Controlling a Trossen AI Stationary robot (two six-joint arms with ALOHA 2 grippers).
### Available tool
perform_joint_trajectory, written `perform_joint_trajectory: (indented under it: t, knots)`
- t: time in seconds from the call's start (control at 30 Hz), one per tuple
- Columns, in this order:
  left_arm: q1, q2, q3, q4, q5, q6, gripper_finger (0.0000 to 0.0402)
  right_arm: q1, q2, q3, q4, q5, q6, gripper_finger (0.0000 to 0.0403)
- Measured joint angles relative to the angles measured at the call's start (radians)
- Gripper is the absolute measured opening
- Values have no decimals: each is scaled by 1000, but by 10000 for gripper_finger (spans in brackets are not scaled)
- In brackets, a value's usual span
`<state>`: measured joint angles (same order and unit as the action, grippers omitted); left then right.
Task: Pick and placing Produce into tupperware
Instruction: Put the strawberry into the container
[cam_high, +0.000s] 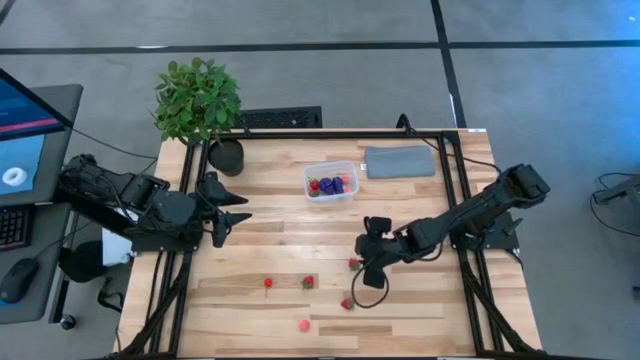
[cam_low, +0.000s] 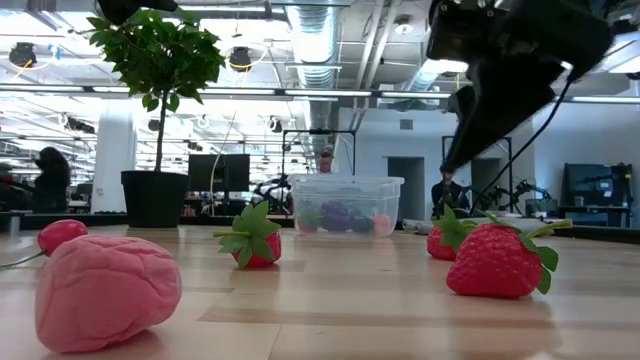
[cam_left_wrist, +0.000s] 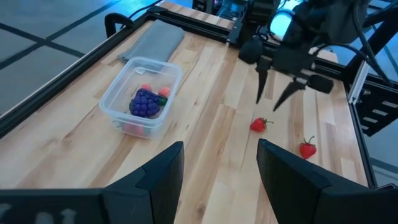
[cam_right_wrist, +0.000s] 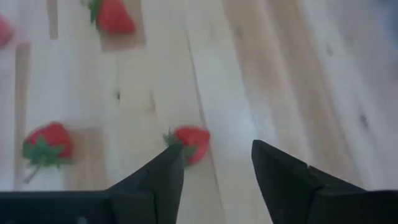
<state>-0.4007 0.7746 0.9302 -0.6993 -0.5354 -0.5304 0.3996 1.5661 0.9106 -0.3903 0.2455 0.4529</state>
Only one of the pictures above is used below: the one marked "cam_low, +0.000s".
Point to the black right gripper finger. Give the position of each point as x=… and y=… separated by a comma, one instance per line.
x=459, y=107
x=505, y=100

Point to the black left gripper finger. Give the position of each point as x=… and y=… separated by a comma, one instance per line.
x=135, y=7

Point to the red plastic strawberry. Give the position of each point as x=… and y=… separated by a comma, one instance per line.
x=442, y=240
x=307, y=222
x=255, y=240
x=492, y=262

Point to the small pink toy fruit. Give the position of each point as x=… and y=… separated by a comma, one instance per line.
x=382, y=226

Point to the purple toy eggplant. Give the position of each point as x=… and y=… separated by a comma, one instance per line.
x=362, y=225

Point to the purple toy grapes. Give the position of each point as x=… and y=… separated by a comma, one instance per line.
x=339, y=215

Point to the red toy cherry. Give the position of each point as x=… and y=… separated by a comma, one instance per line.
x=60, y=234

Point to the small black background robot arm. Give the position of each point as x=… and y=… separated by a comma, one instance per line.
x=525, y=190

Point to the clear plastic tupperware container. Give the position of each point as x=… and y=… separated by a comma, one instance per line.
x=350, y=190

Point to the ceiling light strip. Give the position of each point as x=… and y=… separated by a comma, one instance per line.
x=415, y=95
x=250, y=92

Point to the green potted tree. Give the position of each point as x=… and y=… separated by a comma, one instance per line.
x=160, y=55

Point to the person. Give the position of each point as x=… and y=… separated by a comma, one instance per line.
x=447, y=195
x=326, y=162
x=52, y=180

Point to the black ceiling speaker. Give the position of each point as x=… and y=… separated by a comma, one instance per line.
x=240, y=59
x=22, y=54

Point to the dark display screen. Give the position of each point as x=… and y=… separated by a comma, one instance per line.
x=595, y=184

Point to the folded grey cloth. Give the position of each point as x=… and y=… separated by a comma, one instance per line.
x=412, y=227

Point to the black computer monitor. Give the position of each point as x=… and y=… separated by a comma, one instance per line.
x=220, y=172

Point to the black plant pot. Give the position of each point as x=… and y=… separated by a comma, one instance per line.
x=155, y=197

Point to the pink brain-shaped soft toy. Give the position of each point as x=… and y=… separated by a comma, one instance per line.
x=105, y=292

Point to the black metal rig frame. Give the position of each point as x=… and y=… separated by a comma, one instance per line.
x=320, y=131
x=502, y=137

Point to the silver ventilation duct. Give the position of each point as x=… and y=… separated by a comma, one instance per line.
x=415, y=80
x=314, y=45

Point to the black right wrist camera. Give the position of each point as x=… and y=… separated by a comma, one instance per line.
x=460, y=35

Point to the black table frame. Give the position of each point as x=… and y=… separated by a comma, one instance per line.
x=100, y=220

